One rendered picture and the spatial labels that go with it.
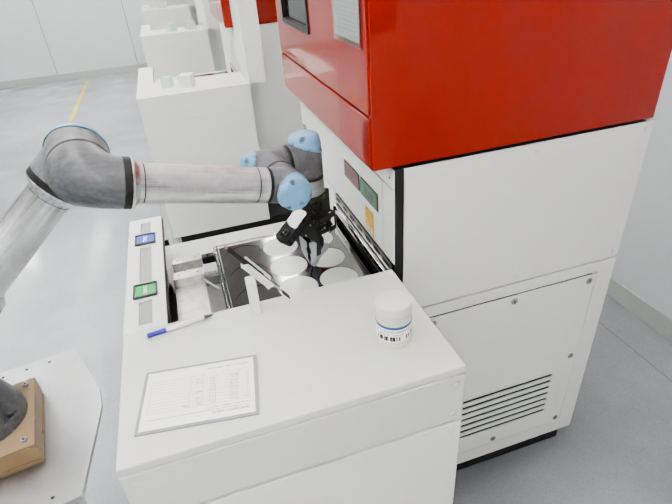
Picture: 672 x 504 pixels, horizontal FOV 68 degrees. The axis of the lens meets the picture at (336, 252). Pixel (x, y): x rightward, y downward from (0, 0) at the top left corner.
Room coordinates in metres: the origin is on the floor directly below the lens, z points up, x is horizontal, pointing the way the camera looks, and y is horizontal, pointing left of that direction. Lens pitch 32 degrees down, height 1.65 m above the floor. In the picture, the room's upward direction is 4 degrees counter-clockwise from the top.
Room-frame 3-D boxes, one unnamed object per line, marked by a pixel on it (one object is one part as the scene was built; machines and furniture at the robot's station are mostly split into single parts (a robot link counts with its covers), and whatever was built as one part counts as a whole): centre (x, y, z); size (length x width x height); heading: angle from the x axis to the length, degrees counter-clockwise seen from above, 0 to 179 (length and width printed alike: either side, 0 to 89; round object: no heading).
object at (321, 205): (1.15, 0.05, 1.05); 0.09 x 0.08 x 0.12; 137
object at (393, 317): (0.76, -0.10, 1.01); 0.07 x 0.07 x 0.10
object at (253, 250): (1.15, 0.13, 0.90); 0.34 x 0.34 x 0.01; 16
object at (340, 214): (1.22, -0.07, 0.89); 0.44 x 0.02 x 0.10; 16
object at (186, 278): (1.13, 0.40, 0.89); 0.08 x 0.03 x 0.03; 106
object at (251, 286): (0.88, 0.17, 1.03); 0.06 x 0.04 x 0.13; 106
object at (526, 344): (1.48, -0.36, 0.41); 0.82 x 0.71 x 0.82; 16
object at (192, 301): (1.06, 0.38, 0.87); 0.36 x 0.08 x 0.03; 16
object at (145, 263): (1.11, 0.50, 0.89); 0.55 x 0.09 x 0.14; 16
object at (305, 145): (1.14, 0.06, 1.21); 0.09 x 0.08 x 0.11; 115
